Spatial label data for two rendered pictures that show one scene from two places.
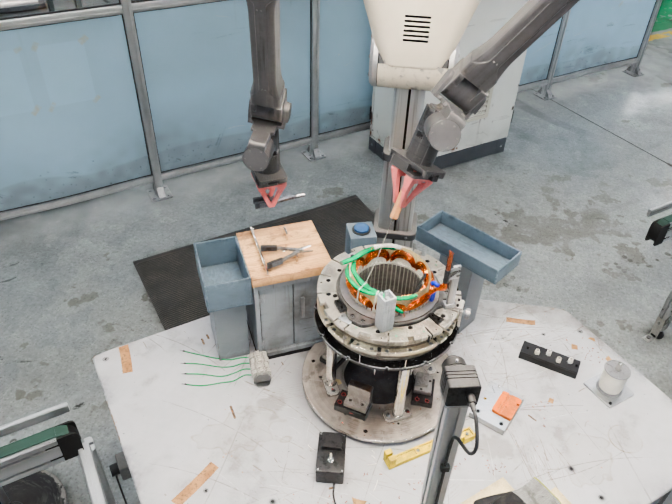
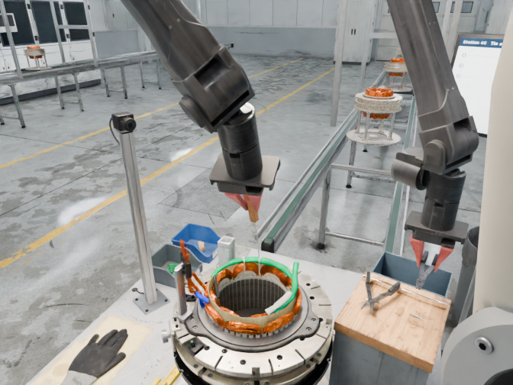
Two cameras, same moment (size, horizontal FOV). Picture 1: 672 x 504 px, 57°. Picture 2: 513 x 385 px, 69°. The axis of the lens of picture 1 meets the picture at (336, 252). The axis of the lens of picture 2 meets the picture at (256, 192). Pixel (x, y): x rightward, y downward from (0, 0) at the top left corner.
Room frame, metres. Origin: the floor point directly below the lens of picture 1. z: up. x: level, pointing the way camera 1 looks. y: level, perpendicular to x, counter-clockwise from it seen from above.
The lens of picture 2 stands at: (1.50, -0.47, 1.63)
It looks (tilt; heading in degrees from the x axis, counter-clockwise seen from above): 26 degrees down; 143
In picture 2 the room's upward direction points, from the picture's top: straight up
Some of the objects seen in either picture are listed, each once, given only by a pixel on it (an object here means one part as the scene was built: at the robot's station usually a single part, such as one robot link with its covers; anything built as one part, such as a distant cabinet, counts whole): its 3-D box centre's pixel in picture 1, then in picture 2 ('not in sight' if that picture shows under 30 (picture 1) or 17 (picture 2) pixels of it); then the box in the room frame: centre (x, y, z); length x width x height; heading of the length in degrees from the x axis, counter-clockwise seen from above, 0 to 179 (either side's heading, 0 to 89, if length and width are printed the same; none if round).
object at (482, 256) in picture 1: (459, 280); not in sight; (1.25, -0.34, 0.92); 0.25 x 0.11 x 0.28; 47
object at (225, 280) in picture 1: (226, 302); (402, 317); (1.13, 0.27, 0.92); 0.17 x 0.11 x 0.28; 20
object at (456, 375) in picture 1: (457, 378); (126, 123); (0.54, -0.17, 1.37); 0.06 x 0.04 x 0.04; 6
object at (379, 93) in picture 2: not in sight; (377, 102); (-0.15, 1.85, 1.05); 0.22 x 0.22 x 0.20
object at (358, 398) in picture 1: (358, 396); not in sight; (0.91, -0.06, 0.85); 0.06 x 0.04 x 0.05; 68
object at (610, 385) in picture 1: (613, 378); not in sight; (1.02, -0.70, 0.82); 0.06 x 0.06 x 0.06
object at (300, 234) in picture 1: (283, 252); (394, 314); (1.18, 0.13, 1.05); 0.20 x 0.19 x 0.02; 110
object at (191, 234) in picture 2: not in sight; (198, 243); (0.36, 0.10, 0.82); 0.16 x 0.14 x 0.07; 32
